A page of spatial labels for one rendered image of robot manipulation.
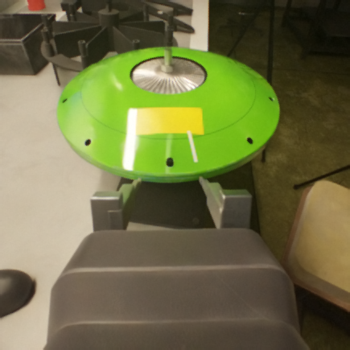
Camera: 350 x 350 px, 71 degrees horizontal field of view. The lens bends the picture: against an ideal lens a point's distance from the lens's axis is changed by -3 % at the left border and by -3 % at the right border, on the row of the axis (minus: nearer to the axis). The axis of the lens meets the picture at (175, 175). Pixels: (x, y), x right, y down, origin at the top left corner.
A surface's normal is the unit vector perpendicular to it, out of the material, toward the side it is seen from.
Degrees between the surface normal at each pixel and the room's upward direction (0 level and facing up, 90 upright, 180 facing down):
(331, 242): 0
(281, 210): 0
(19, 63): 94
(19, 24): 87
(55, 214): 0
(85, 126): 24
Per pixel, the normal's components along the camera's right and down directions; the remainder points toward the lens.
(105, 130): -0.21, -0.36
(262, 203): 0.01, -0.65
